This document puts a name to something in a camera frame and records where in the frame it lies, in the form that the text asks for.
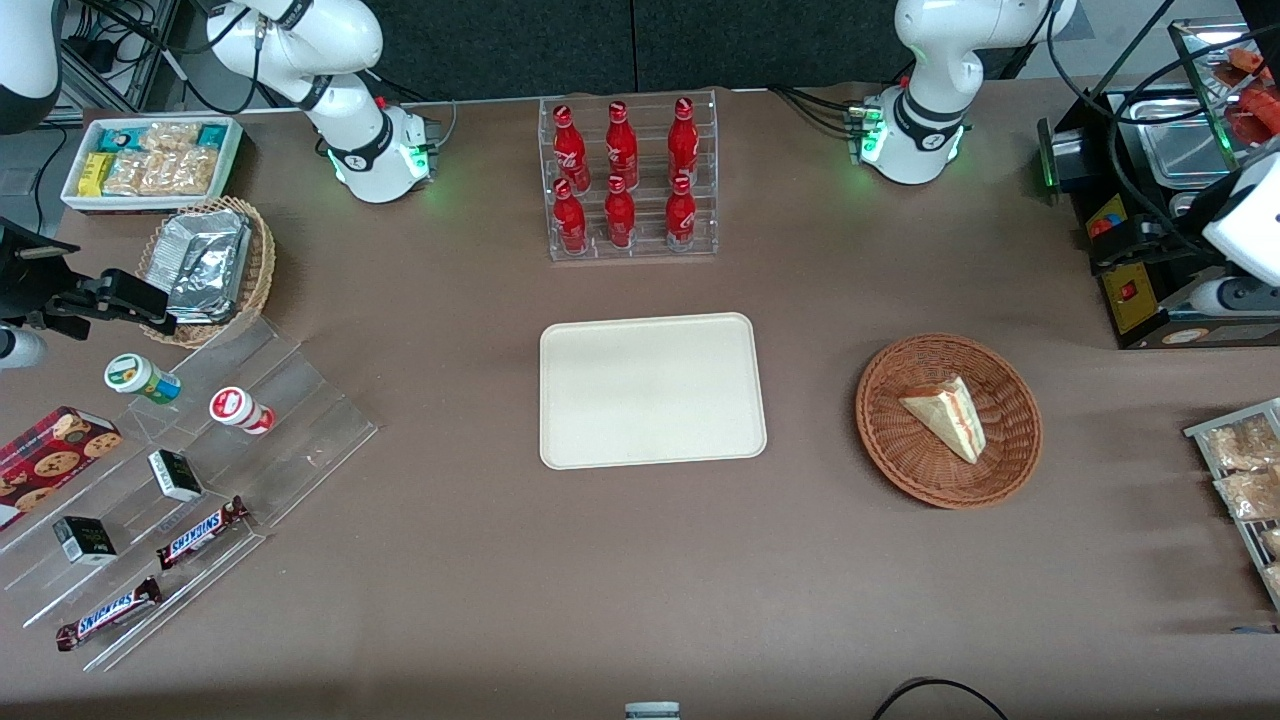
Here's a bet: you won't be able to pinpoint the white plastic snack bin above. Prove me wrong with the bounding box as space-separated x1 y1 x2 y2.
60 116 245 214

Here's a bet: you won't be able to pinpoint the light wicker basket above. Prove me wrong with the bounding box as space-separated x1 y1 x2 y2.
136 196 277 349

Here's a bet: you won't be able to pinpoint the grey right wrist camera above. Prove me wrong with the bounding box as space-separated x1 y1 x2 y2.
0 328 48 371

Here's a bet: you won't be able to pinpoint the black hot food display case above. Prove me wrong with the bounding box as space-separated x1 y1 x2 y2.
1037 18 1280 351

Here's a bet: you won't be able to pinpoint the red sausages in case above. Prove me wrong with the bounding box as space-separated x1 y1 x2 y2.
1212 45 1280 153

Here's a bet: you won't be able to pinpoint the red cola bottle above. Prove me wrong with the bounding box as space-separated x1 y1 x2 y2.
605 100 640 191
553 178 590 255
553 103 592 193
604 175 638 250
665 175 698 252
668 96 700 189

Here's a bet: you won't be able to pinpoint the silver foil packet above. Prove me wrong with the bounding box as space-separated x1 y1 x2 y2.
168 292 239 325
160 210 252 306

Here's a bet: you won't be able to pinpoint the green lid yogurt cup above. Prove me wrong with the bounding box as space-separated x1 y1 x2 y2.
104 353 184 406

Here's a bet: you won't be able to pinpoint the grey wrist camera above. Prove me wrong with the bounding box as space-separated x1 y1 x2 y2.
1188 278 1280 318
0 328 48 371

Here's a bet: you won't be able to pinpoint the black left base cables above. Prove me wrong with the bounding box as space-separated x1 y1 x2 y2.
768 84 873 137

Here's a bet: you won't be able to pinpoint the snickers chocolate bar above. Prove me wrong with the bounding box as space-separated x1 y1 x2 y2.
55 576 164 653
156 495 252 572

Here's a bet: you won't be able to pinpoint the black right base cables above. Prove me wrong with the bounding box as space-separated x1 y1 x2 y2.
368 68 459 153

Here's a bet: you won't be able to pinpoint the clear bag of crackers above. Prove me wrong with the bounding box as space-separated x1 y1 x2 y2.
103 148 219 198
140 121 202 157

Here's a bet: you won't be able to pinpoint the metal frame with cables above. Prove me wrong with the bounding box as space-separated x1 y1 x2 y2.
58 0 186 113

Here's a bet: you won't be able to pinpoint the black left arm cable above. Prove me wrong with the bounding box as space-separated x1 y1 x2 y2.
1044 0 1226 263

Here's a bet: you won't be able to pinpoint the triangular sandwich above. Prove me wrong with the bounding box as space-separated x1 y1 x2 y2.
898 375 988 466

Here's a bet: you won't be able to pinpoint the cream plastic tray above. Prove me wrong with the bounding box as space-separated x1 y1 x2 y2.
539 312 768 471

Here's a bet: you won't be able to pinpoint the tray of bagged snacks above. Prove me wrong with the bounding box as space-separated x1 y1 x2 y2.
1184 397 1280 613

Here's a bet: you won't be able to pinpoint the clear acrylic stepped display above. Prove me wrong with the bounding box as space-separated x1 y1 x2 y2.
0 314 380 674

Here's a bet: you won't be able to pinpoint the black base cables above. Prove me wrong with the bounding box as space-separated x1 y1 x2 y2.
368 68 459 153
768 84 873 137

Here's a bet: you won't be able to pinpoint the yellow snack packet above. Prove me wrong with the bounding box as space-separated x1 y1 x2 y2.
78 151 117 199

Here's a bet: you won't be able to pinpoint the red lid yogurt cup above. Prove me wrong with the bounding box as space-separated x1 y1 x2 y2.
208 386 277 437

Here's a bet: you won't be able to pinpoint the brown wicker basket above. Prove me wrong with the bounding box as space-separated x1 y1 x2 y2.
855 333 1043 511

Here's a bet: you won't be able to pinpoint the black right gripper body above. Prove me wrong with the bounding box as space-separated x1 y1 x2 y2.
0 220 83 331

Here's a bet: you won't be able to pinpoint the red cookie box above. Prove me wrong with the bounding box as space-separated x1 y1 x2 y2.
0 405 124 532

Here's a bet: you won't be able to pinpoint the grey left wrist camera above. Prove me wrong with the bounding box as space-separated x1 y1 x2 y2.
1188 278 1280 318

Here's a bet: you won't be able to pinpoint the small black box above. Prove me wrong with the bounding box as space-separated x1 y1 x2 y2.
52 515 119 568
147 449 205 504

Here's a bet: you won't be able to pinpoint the clear acrylic bottle rack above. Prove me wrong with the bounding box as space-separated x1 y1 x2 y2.
538 88 719 263

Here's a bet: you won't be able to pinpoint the black floor cable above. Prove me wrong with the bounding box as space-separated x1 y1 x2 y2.
870 677 1011 720

